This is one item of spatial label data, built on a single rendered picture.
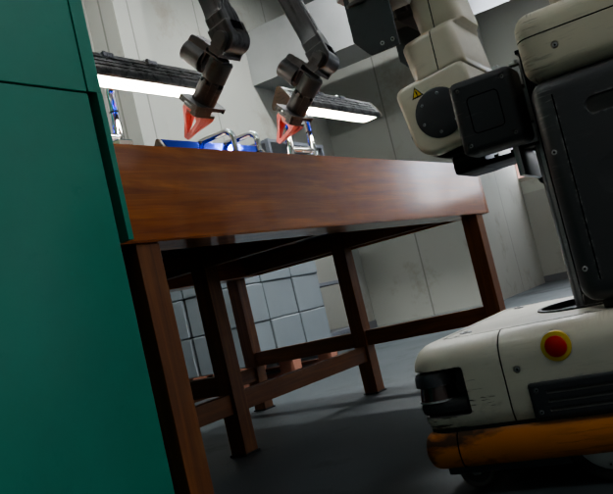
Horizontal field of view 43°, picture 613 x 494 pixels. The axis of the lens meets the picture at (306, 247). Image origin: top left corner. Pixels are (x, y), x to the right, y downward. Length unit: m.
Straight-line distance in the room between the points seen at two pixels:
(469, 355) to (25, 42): 0.91
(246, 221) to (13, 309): 0.64
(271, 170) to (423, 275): 6.29
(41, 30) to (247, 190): 0.57
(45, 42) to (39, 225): 0.32
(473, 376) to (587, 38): 0.61
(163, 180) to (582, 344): 0.81
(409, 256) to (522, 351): 6.68
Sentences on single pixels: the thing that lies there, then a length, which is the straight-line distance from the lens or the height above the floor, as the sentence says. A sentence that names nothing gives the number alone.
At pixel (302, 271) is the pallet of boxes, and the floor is 0.62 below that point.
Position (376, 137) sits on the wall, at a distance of 8.21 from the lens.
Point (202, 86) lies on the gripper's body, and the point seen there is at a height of 0.94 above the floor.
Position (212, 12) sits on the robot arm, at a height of 1.08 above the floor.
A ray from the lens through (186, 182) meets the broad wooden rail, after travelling 1.55.
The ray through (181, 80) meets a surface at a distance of 2.12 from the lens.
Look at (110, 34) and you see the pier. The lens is 5.75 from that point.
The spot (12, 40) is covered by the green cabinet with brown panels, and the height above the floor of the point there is 0.91.
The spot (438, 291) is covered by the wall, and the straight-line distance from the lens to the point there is 7.97.
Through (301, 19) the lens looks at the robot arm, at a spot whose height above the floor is 1.14.
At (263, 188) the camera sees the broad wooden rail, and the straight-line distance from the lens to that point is 1.74.
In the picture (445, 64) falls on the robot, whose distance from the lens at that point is 1.65.
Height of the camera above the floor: 0.40
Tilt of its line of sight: 4 degrees up
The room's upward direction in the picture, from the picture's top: 13 degrees counter-clockwise
